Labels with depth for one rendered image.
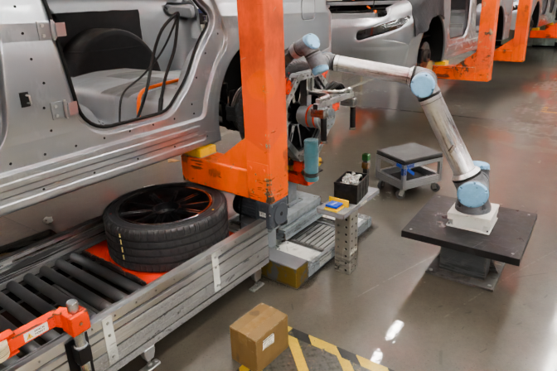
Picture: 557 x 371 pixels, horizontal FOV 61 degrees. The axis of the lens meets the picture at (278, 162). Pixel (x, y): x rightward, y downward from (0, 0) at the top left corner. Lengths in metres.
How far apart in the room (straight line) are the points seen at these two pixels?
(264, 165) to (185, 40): 2.69
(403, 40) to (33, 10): 3.96
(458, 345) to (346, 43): 3.67
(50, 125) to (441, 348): 2.00
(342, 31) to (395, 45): 0.59
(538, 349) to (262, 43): 1.88
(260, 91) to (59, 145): 0.94
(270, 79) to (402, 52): 3.21
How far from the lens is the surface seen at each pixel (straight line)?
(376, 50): 5.30
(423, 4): 5.54
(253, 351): 2.18
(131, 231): 2.41
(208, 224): 2.43
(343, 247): 2.78
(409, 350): 2.39
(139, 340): 2.22
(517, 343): 2.57
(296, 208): 3.13
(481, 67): 6.20
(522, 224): 2.99
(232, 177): 2.60
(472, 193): 2.56
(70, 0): 4.29
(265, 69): 2.28
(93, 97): 3.37
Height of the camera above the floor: 1.54
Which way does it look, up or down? 19 degrees down
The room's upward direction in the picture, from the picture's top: 2 degrees counter-clockwise
